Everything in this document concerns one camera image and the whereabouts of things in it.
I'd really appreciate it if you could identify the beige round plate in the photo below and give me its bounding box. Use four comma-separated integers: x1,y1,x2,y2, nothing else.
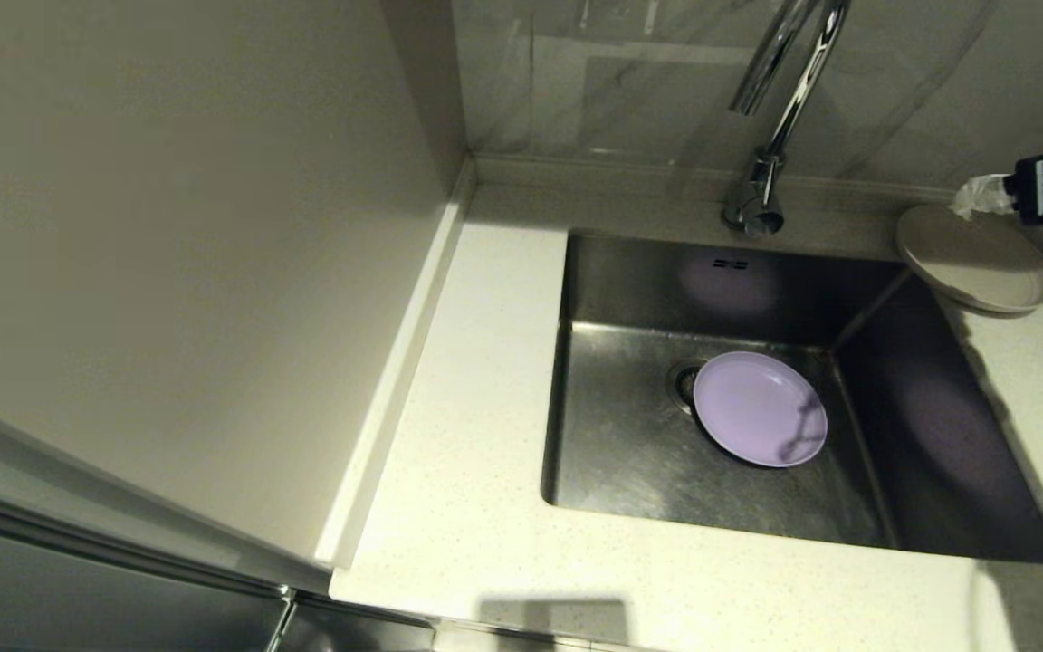
895,204,1043,319

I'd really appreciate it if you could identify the chrome kitchen faucet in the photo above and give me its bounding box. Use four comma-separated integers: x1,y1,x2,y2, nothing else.
721,0,852,239

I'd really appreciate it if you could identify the purple round plate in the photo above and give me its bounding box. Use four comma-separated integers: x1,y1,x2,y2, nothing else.
693,350,829,470

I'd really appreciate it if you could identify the stainless steel sink basin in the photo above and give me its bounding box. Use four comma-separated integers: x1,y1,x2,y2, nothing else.
540,228,1043,566

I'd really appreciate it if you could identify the round metal drain strainer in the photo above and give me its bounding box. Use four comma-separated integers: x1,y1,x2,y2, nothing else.
665,360,709,418

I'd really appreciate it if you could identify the grey under-counter cabinet front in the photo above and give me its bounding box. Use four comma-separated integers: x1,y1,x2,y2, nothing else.
291,593,436,652

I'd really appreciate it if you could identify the tall beige side panel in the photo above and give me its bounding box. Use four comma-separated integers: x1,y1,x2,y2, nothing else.
0,0,473,570

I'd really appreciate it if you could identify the grey glossy refrigerator door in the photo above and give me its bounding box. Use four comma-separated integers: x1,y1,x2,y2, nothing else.
0,512,292,652
0,388,334,599

